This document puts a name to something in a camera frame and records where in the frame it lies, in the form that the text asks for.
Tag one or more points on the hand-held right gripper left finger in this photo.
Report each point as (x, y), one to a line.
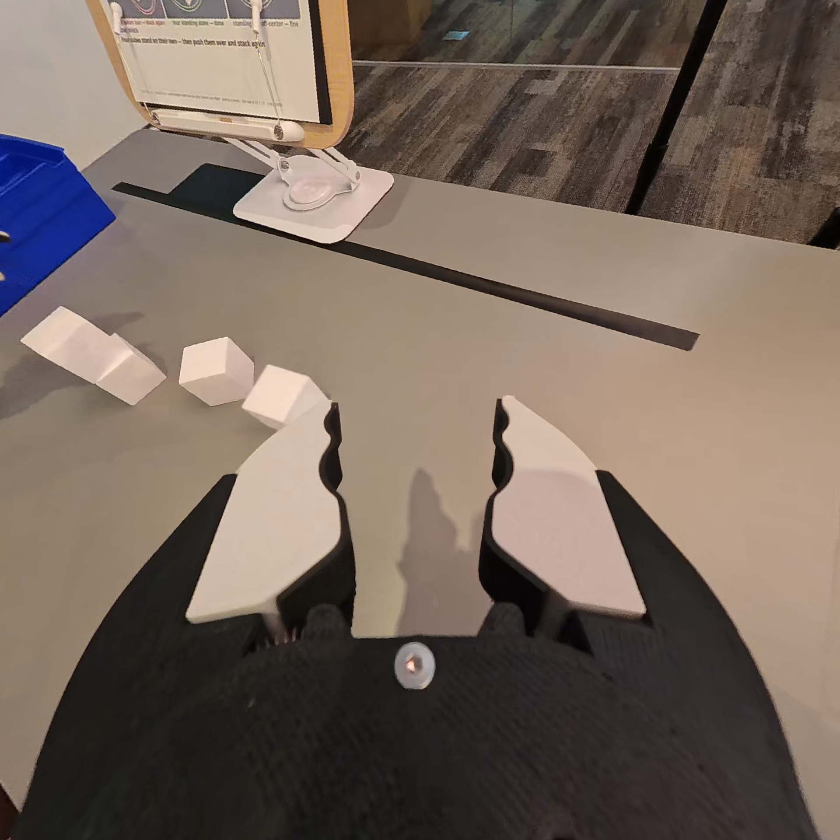
(269, 525)

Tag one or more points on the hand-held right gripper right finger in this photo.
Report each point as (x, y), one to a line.
(564, 525)

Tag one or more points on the white hard foam cube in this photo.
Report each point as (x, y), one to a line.
(62, 341)
(131, 377)
(282, 394)
(216, 371)

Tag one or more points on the wooden book stand white base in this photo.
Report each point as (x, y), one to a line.
(315, 203)

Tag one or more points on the blue plastic bin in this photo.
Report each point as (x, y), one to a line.
(46, 210)

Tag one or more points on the printed instruction sheet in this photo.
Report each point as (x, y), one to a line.
(216, 65)

